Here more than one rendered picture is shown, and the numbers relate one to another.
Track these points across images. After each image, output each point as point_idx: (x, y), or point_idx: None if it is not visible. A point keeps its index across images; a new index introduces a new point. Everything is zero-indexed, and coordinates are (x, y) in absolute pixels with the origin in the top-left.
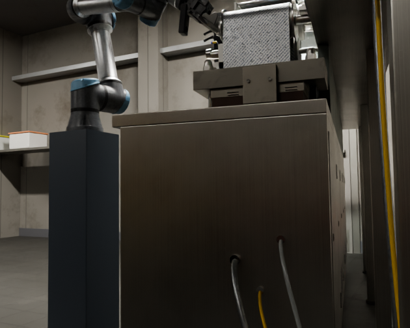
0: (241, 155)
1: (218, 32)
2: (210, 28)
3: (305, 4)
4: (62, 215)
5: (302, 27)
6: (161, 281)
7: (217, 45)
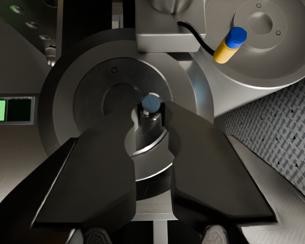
0: None
1: (81, 80)
2: (112, 115)
3: None
4: None
5: None
6: None
7: (195, 32)
